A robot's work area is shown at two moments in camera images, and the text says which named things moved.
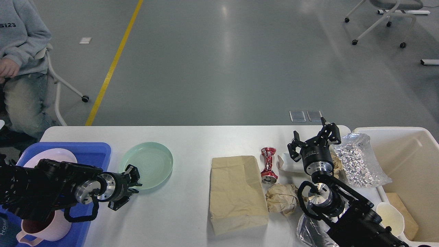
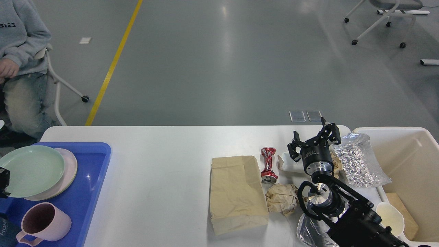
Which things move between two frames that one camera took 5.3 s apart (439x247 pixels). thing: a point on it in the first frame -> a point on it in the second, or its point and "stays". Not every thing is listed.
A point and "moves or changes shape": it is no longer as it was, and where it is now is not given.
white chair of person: x=43 y=53 stays
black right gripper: x=316 y=154 stays
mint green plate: x=154 y=161 moves or changes shape
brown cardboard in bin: x=411 y=226 stays
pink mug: x=33 y=231 stays
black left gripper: x=118 y=186 -> x=4 y=174
